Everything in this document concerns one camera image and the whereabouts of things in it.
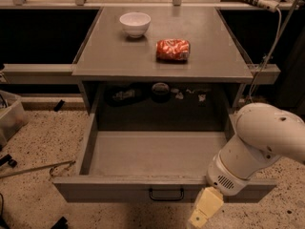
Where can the black clip on floor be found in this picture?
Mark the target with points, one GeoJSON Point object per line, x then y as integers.
{"type": "Point", "coordinates": [8, 159]}

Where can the grey side rail beam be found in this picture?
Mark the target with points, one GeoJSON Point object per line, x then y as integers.
{"type": "Point", "coordinates": [53, 74]}

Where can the dark object in drawer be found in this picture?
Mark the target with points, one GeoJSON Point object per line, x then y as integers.
{"type": "Point", "coordinates": [123, 96]}

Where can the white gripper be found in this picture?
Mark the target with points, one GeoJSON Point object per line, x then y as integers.
{"type": "Point", "coordinates": [224, 176]}

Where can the black block on floor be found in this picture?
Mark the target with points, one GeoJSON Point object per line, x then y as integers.
{"type": "Point", "coordinates": [59, 105]}

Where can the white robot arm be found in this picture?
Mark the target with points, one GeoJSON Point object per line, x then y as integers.
{"type": "Point", "coordinates": [263, 134]}

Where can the crumpled white scraps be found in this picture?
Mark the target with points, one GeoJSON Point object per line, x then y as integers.
{"type": "Point", "coordinates": [181, 94]}

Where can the clear plastic storage bin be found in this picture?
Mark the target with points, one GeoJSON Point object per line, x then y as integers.
{"type": "Point", "coordinates": [12, 116]}

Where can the metal rod on floor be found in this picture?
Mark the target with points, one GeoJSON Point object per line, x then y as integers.
{"type": "Point", "coordinates": [21, 172]}

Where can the grey drawer cabinet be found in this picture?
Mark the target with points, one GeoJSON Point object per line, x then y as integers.
{"type": "Point", "coordinates": [170, 79]}

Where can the round dark can in drawer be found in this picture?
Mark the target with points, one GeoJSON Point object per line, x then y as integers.
{"type": "Point", "coordinates": [160, 92]}

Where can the grey top drawer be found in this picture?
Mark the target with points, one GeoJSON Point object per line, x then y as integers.
{"type": "Point", "coordinates": [149, 152]}

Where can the black object bottom edge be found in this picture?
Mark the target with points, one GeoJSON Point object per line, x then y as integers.
{"type": "Point", "coordinates": [61, 224]}

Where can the white ceramic bowl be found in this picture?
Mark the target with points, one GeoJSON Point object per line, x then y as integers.
{"type": "Point", "coordinates": [135, 24]}

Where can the crushed orange soda can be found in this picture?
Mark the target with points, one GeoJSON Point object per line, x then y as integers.
{"type": "Point", "coordinates": [173, 49]}

